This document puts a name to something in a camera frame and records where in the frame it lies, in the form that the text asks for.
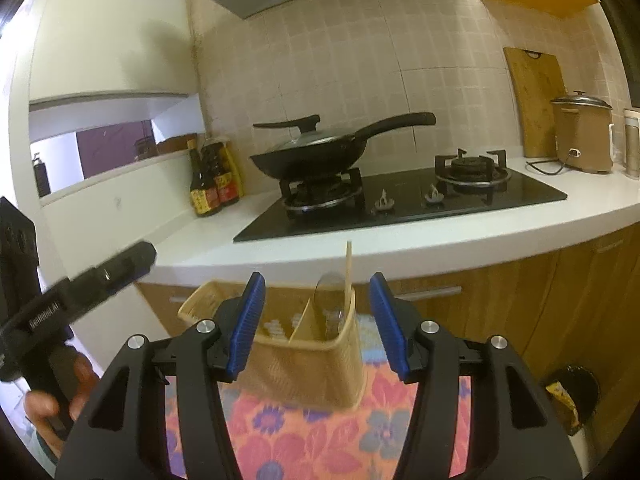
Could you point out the wooden base cabinet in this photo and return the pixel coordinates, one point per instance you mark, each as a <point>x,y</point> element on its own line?
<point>525,310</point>

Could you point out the black burner grate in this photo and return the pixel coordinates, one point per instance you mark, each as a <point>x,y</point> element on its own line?
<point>472,167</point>
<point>320,195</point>

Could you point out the black wok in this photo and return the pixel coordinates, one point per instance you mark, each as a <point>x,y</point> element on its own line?
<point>310,162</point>

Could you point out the metal spoon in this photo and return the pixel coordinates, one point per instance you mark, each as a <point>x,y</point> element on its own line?
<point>327,290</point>

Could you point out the dark sauce bottle yellow label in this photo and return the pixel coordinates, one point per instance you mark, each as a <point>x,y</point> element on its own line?
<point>202,195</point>

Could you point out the beige electric kettle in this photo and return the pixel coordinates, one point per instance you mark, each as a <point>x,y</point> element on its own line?
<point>632,145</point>

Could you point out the yellow packet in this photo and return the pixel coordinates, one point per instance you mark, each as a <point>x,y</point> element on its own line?
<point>235,160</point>

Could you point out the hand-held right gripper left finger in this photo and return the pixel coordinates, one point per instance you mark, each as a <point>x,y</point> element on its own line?
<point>245,330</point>

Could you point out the floral tablecloth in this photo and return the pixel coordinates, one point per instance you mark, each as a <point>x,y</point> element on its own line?
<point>300,440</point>

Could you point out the black glass gas stove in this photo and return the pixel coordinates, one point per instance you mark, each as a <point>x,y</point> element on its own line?
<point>400,220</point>

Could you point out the dark sauce bottle red label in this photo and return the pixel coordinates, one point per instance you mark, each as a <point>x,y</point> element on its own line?
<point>227,187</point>

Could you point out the wooden cutting board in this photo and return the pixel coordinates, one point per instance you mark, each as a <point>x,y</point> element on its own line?
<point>535,100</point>

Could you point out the stove knob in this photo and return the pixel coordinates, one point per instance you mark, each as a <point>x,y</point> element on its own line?
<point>434,196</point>
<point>385,202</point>

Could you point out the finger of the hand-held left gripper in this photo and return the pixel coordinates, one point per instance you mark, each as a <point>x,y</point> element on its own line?
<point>120,267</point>

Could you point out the wooden box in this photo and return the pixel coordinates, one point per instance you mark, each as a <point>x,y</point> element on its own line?
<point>177,143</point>

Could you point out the black mesh cup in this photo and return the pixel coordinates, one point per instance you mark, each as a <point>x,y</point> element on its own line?
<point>143,149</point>

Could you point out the beige plastic utensil basket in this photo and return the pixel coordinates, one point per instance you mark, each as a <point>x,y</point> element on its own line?
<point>300,365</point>

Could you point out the person's left hand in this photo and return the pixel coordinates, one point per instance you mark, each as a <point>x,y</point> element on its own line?
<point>84,385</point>

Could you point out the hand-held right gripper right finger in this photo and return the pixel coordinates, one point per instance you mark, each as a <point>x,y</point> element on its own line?
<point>390,330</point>

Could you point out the trash bin with black bag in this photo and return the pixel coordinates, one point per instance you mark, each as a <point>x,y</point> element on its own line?
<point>582,380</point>

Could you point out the beige rice cooker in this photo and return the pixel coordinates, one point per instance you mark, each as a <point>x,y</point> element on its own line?
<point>582,135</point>

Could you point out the wooden chopstick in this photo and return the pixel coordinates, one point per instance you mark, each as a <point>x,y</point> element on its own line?
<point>348,270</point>

